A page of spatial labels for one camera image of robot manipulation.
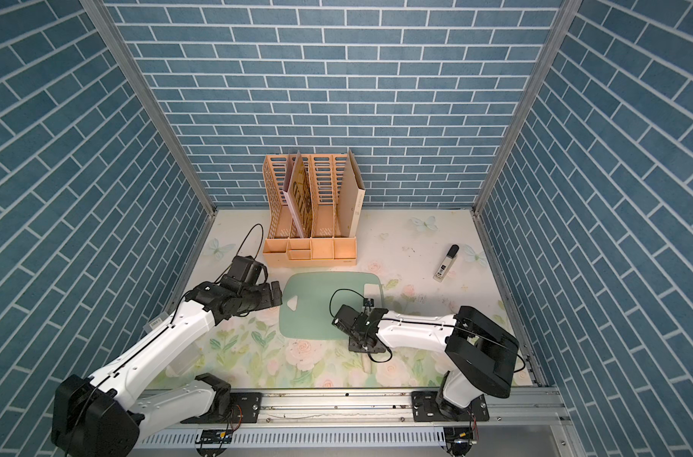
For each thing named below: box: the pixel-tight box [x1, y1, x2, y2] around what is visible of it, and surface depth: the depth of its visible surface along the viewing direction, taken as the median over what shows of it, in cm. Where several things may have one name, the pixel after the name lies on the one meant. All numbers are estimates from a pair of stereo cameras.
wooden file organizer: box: [262, 149, 366, 268], surface depth 106 cm
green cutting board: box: [278, 271, 383, 340], surface depth 98 cm
